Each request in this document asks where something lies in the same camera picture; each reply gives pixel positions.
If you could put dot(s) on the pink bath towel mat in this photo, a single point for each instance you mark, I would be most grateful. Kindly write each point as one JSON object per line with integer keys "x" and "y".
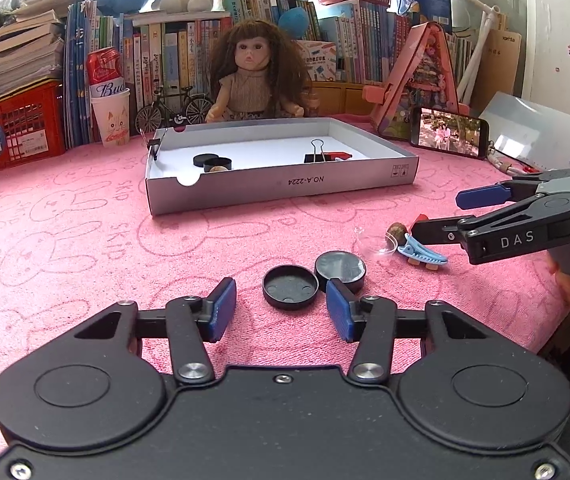
{"x": 76, "y": 235}

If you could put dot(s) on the white paper cup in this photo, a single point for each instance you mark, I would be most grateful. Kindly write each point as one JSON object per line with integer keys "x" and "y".
{"x": 112, "y": 117}

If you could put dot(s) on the stack of books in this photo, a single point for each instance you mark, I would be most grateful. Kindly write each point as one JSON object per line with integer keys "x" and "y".
{"x": 31, "y": 40}

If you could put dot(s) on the red plastic basket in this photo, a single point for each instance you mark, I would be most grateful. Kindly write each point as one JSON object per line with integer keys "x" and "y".
{"x": 31, "y": 124}

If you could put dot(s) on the black smartphone playing video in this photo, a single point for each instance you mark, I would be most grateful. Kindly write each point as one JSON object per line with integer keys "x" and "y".
{"x": 449, "y": 133}

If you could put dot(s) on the white pipe stand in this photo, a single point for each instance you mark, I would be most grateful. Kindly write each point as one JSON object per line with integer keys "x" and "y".
{"x": 489, "y": 20}

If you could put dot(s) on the clear plastic folder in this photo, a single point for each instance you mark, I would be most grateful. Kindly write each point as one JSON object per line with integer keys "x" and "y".
{"x": 532, "y": 133}

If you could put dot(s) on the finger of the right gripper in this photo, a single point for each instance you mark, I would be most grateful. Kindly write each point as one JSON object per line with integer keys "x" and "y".
{"x": 532, "y": 225}
{"x": 516, "y": 189}

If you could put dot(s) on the large black binder clip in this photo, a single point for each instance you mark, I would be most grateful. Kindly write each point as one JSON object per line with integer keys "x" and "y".
{"x": 318, "y": 154}

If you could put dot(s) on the small pink jar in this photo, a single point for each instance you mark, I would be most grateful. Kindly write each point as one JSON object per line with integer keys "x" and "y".
{"x": 311, "y": 102}

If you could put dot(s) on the red Budweiser can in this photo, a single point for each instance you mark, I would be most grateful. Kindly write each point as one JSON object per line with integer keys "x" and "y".
{"x": 104, "y": 72}

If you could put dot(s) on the small brown hazelnut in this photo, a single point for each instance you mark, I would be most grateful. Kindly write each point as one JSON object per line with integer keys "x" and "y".
{"x": 219, "y": 168}

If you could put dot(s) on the black round lid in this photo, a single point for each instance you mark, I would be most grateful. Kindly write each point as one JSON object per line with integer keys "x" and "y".
{"x": 201, "y": 159}
{"x": 290, "y": 287}

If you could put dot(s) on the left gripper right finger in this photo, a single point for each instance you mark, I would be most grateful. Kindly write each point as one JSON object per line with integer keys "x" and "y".
{"x": 370, "y": 322}

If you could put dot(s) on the black round tin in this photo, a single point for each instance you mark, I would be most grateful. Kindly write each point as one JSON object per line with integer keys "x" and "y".
{"x": 349, "y": 268}

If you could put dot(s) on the miniature black bicycle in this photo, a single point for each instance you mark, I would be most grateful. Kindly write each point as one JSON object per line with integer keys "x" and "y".
{"x": 173, "y": 110}

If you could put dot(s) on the label sticker box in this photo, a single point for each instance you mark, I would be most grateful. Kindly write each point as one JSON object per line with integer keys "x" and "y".
{"x": 320, "y": 59}

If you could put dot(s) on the brown haired doll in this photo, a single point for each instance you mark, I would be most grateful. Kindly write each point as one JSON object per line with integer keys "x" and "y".
{"x": 257, "y": 72}

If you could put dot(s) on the binder clip on tray edge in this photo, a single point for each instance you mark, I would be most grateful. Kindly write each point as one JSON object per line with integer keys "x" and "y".
{"x": 153, "y": 140}

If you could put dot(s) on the white cardboard tray box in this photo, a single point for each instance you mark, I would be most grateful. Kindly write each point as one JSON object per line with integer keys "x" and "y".
{"x": 265, "y": 161}

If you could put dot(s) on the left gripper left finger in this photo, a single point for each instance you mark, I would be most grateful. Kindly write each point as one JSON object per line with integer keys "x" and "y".
{"x": 190, "y": 322}

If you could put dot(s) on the pink triangular dollhouse box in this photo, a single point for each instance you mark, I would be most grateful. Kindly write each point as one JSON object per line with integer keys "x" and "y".
{"x": 422, "y": 76}

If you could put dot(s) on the clear plastic dome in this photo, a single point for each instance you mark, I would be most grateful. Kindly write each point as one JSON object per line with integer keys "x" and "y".
{"x": 374, "y": 242}

